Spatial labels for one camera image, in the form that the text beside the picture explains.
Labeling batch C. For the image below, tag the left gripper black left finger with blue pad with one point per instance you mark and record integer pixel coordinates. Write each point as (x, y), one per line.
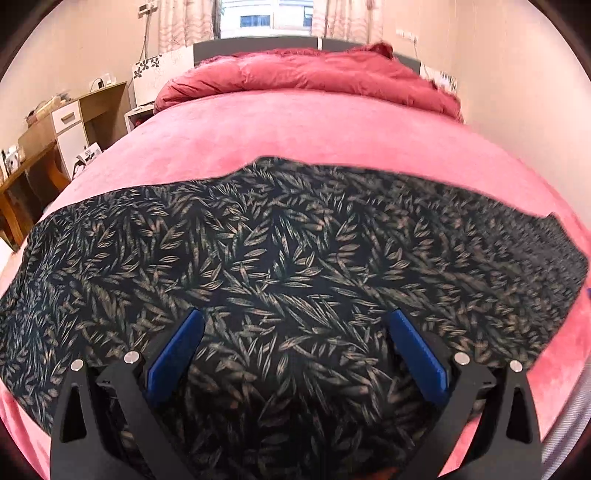
(138, 382)

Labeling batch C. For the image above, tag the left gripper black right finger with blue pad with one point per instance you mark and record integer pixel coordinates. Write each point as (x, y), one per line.
(506, 443)

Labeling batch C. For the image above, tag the dark leaf-print pants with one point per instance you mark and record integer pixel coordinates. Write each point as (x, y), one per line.
(295, 268)

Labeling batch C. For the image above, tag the grey mattress edge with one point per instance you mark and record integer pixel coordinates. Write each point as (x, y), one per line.
(564, 434)

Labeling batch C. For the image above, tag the wooden desk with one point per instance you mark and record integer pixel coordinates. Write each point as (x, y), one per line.
(28, 191)

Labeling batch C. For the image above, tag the white product box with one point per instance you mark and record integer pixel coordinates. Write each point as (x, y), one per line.
(83, 159)

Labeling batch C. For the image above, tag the grey bedside table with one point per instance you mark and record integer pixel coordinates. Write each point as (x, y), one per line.
(135, 117)

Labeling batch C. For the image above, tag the white wooden cabinet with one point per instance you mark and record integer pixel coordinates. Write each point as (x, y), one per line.
(96, 117)

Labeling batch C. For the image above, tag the pink plush bed blanket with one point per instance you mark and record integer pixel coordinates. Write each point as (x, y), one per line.
(215, 136)

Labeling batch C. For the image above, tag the white floral nightstand box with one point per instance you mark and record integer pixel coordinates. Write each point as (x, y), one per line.
(151, 74)

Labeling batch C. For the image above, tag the dark grey headboard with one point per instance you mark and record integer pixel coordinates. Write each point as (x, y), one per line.
(244, 45)

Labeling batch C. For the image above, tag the dark red quilt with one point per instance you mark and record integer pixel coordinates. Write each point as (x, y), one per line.
(369, 71)

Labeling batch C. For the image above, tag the pink floral curtain left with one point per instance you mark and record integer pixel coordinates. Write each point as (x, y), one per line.
(185, 22)

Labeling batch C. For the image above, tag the pink floral curtain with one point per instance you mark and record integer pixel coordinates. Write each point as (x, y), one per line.
(356, 21)
(185, 22)

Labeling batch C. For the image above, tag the window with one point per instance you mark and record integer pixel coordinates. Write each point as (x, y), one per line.
(265, 18)

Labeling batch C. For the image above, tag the pink floral curtain right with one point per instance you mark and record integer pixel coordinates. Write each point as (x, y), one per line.
(356, 21)

